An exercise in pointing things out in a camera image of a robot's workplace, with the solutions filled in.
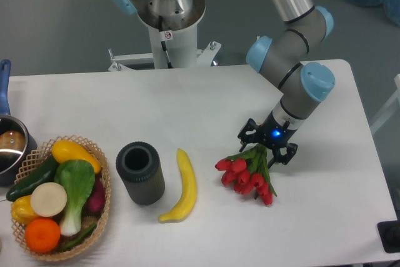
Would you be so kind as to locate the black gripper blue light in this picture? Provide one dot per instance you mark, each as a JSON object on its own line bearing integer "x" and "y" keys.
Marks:
{"x": 275, "y": 134}

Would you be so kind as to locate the red tulip bouquet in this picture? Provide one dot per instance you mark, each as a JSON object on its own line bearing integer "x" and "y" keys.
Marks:
{"x": 248, "y": 172}

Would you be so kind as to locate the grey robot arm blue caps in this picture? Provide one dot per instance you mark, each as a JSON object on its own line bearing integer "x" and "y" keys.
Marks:
{"x": 303, "y": 86}

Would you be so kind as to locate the yellow banana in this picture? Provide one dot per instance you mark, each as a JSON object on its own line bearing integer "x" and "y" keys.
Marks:
{"x": 189, "y": 193}

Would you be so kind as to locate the dark grey ribbed vase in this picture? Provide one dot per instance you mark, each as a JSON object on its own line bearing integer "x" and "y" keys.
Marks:
{"x": 139, "y": 166}

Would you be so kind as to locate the black device at table edge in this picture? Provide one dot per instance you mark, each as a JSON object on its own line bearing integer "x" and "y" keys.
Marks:
{"x": 389, "y": 235}

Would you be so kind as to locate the purple sweet potato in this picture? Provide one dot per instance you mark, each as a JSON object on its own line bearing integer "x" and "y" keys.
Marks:
{"x": 96, "y": 202}

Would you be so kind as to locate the green bok choy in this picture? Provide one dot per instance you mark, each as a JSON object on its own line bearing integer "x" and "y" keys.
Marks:
{"x": 77, "y": 177}

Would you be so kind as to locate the green chili pepper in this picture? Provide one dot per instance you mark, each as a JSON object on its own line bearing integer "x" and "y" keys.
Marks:
{"x": 74, "y": 241}

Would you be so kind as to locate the yellow squash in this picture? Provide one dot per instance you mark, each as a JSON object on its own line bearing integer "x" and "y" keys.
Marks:
{"x": 65, "y": 150}

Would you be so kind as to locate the dark green cucumber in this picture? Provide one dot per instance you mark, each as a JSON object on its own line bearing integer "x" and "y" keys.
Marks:
{"x": 42, "y": 174}

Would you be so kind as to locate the woven wicker basket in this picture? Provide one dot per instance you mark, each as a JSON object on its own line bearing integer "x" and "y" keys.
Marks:
{"x": 32, "y": 161}

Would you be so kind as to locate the orange fruit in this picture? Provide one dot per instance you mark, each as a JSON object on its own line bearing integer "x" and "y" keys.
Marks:
{"x": 42, "y": 235}

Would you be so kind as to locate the yellow bell pepper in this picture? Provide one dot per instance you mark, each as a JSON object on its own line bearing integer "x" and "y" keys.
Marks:
{"x": 22, "y": 211}

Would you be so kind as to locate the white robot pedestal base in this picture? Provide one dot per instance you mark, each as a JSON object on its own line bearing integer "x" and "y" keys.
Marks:
{"x": 172, "y": 27}

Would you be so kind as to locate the white frame at right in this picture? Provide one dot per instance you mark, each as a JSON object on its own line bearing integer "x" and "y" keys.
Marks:
{"x": 387, "y": 110}

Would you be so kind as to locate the blue handled saucepan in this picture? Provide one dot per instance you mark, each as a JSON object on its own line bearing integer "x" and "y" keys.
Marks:
{"x": 16, "y": 141}

